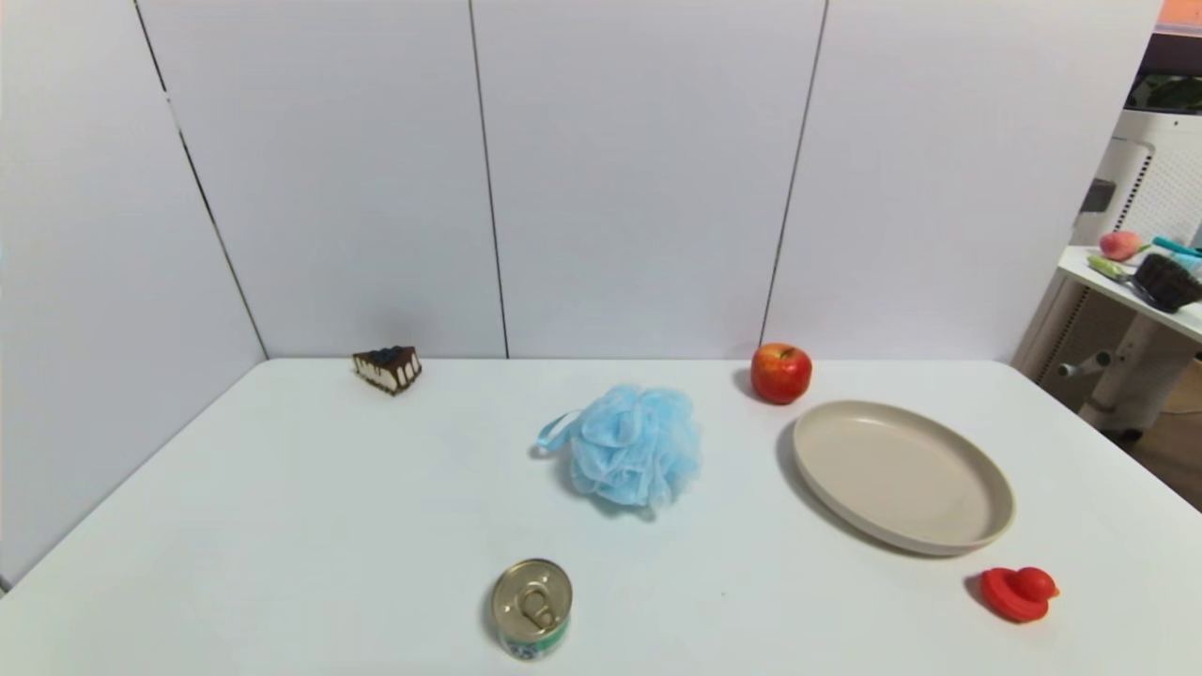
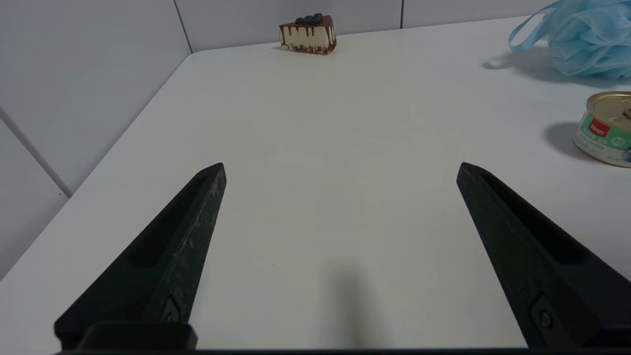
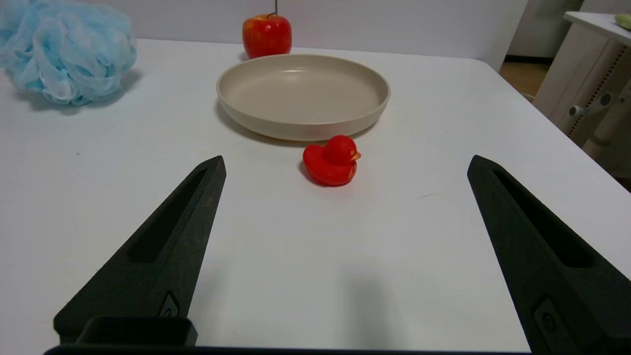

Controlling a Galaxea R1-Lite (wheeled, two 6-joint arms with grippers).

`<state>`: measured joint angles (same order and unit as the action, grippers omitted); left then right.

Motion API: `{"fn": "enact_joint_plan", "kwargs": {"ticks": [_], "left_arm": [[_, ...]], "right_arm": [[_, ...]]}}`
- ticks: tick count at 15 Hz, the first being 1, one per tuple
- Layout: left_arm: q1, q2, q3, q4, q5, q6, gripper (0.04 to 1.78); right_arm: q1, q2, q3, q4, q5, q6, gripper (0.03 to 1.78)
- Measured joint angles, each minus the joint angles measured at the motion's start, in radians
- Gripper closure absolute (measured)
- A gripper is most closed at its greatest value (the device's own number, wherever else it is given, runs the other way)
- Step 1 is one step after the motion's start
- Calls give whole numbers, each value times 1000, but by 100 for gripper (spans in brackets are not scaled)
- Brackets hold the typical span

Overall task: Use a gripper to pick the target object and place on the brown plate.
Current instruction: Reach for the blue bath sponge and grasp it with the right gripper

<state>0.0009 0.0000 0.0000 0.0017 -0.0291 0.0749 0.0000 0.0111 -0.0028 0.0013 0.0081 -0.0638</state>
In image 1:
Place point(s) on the light blue mesh bath loofah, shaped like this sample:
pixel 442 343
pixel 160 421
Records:
pixel 634 446

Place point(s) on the beige brown round plate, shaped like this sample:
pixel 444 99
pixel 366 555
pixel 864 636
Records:
pixel 901 474

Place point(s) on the red apple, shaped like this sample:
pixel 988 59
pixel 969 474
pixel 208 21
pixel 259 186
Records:
pixel 780 374

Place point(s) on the chocolate cake slice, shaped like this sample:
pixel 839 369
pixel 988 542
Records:
pixel 388 366

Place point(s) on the green tin can gold lid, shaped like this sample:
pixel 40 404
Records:
pixel 531 606

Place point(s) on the red rubber duck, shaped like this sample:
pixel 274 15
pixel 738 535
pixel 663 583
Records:
pixel 1017 593

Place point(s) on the white side table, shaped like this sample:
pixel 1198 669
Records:
pixel 1122 352

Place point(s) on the pink peach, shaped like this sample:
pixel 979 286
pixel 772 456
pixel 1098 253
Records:
pixel 1119 245

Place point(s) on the black brush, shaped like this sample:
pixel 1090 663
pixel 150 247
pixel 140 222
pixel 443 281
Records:
pixel 1167 282

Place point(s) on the white perforated appliance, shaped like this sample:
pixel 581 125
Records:
pixel 1160 178

